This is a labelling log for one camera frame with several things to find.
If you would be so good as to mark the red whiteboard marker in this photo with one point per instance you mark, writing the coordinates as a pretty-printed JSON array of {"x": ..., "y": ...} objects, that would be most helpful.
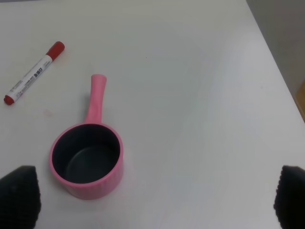
[{"x": 33, "y": 74}]

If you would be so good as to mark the pink toy saucepan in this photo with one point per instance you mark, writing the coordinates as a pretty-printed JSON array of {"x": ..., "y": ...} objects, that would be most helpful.
[{"x": 87, "y": 158}]

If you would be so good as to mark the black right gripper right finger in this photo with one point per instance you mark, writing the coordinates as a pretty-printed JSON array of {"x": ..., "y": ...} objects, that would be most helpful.
[{"x": 289, "y": 203}]

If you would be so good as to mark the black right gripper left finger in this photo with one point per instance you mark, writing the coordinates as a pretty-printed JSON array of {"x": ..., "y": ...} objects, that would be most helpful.
[{"x": 20, "y": 199}]

